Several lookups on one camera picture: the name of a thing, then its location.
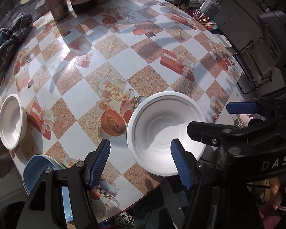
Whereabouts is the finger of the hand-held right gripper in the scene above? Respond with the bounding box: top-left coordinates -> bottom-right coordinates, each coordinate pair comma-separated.
226,101 -> 262,115
187,121 -> 232,146

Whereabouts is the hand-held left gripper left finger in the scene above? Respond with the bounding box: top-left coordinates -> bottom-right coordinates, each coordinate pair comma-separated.
15,139 -> 111,229

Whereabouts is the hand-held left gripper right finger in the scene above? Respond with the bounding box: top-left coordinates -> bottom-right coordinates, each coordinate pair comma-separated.
170,138 -> 224,229

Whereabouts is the blue plate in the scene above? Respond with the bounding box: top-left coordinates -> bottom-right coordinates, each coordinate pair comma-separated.
22,154 -> 74,223

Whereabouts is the person's right hand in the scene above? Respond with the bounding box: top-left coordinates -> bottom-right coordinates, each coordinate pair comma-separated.
268,175 -> 286,211

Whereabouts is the maroon garment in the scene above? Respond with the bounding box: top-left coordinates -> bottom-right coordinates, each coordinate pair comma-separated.
257,205 -> 286,229

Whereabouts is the grey device with green light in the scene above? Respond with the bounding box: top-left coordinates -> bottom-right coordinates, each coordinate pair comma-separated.
257,10 -> 286,68

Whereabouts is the printed checkered tablecloth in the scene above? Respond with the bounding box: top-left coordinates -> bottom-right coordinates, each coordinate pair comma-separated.
0,0 -> 244,225

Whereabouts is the red plastic basket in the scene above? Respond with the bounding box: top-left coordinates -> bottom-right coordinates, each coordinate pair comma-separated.
190,8 -> 218,29

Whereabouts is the bundle of wooden sticks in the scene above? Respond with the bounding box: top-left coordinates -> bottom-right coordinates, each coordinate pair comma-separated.
179,3 -> 217,28

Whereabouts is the dark plaid cloth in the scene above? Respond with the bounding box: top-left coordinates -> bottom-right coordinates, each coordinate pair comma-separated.
0,13 -> 34,77

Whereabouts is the black wire rack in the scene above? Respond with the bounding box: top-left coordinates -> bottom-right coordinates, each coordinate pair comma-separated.
235,40 -> 278,94

